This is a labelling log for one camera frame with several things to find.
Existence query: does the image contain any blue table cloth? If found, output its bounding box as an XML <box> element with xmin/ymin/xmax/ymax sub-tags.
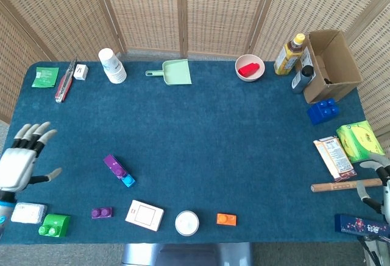
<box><xmin>0</xmin><ymin>61</ymin><xmax>390</xmax><ymax>245</ymax></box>

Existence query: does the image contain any orange toy block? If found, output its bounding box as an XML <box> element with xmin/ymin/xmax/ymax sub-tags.
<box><xmin>216</xmin><ymin>212</ymin><xmax>238</xmax><ymax>226</ymax></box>

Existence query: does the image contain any wooden stick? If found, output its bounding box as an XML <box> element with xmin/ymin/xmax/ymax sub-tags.
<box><xmin>310</xmin><ymin>178</ymin><xmax>383</xmax><ymax>193</ymax></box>

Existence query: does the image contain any small purple block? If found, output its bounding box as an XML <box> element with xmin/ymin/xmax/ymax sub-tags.
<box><xmin>91</xmin><ymin>206</ymin><xmax>113</xmax><ymax>220</ymax></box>

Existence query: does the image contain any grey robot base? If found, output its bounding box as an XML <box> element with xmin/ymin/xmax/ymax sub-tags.
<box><xmin>121</xmin><ymin>242</ymin><xmax>254</xmax><ymax>266</ymax></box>

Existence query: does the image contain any wicker folding screen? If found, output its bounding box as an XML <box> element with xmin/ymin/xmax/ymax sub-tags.
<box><xmin>0</xmin><ymin>0</ymin><xmax>390</xmax><ymax>187</ymax></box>

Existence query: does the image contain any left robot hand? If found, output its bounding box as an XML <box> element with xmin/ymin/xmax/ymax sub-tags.
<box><xmin>0</xmin><ymin>121</ymin><xmax>63</xmax><ymax>194</ymax></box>

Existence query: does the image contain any mint green dustpan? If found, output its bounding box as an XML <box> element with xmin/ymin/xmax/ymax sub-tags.
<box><xmin>144</xmin><ymin>59</ymin><xmax>193</xmax><ymax>86</ymax></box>

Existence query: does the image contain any stack of paper cups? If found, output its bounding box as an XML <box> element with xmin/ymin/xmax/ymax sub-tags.
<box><xmin>97</xmin><ymin>47</ymin><xmax>127</xmax><ymax>85</ymax></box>

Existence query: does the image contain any yellow tea bottle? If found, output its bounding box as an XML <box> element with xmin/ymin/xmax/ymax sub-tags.
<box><xmin>273</xmin><ymin>33</ymin><xmax>306</xmax><ymax>76</ymax></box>

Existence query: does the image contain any white box with red frame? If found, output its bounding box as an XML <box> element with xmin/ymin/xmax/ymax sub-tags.
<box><xmin>124</xmin><ymin>199</ymin><xmax>165</xmax><ymax>233</ymax></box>

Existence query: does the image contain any pink bowl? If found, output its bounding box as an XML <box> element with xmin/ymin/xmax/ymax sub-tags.
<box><xmin>235</xmin><ymin>54</ymin><xmax>266</xmax><ymax>83</ymax></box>

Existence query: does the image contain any dark grey bottle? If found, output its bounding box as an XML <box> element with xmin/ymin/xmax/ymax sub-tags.
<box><xmin>291</xmin><ymin>65</ymin><xmax>314</xmax><ymax>94</ymax></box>

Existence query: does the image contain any white lidded plastic jar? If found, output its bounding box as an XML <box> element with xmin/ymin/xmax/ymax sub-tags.
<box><xmin>174</xmin><ymin>210</ymin><xmax>200</xmax><ymax>237</ymax></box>

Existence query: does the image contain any green sachet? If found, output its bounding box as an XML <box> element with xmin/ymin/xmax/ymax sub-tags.
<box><xmin>31</xmin><ymin>66</ymin><xmax>60</xmax><ymax>88</ymax></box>

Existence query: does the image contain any green toy block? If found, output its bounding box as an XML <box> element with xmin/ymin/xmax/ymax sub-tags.
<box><xmin>38</xmin><ymin>213</ymin><xmax>71</xmax><ymax>238</ymax></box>

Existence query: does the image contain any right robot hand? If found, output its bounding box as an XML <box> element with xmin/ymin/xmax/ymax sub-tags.
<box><xmin>356</xmin><ymin>155</ymin><xmax>390</xmax><ymax>218</ymax></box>

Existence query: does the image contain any yellow-green tissue pack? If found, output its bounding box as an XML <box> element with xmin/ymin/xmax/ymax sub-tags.
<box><xmin>336</xmin><ymin>120</ymin><xmax>386</xmax><ymax>164</ymax></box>

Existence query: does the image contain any dark blue printed box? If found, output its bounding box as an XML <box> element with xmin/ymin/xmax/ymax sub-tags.
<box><xmin>334</xmin><ymin>213</ymin><xmax>390</xmax><ymax>240</ymax></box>

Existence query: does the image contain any light blue toy block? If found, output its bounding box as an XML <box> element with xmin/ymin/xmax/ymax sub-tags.
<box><xmin>120</xmin><ymin>173</ymin><xmax>136</xmax><ymax>188</ymax></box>

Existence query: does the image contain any white tissue pack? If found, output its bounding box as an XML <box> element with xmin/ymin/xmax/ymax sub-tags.
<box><xmin>10</xmin><ymin>203</ymin><xmax>48</xmax><ymax>225</ymax></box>

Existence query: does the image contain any dark blue toy block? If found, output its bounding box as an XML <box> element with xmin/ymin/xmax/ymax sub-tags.
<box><xmin>307</xmin><ymin>97</ymin><xmax>341</xmax><ymax>126</ymax></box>

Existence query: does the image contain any purple toy block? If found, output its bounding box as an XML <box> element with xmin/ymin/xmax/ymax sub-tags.
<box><xmin>102</xmin><ymin>154</ymin><xmax>129</xmax><ymax>179</ymax></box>

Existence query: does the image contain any red utility knife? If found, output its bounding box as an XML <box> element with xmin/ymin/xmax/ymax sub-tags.
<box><xmin>54</xmin><ymin>57</ymin><xmax>78</xmax><ymax>103</ymax></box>

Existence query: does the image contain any red object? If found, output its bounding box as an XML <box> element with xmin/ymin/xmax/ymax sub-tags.
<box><xmin>238</xmin><ymin>63</ymin><xmax>261</xmax><ymax>77</ymax></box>

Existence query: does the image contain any small white box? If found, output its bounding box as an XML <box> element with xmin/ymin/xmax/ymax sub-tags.
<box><xmin>73</xmin><ymin>63</ymin><xmax>90</xmax><ymax>81</ymax></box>

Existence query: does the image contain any open cardboard box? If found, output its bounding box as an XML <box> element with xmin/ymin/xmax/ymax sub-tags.
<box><xmin>300</xmin><ymin>29</ymin><xmax>363</xmax><ymax>105</ymax></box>

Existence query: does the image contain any orange and white carton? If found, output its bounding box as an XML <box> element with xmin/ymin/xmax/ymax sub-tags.
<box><xmin>313</xmin><ymin>136</ymin><xmax>357</xmax><ymax>183</ymax></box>

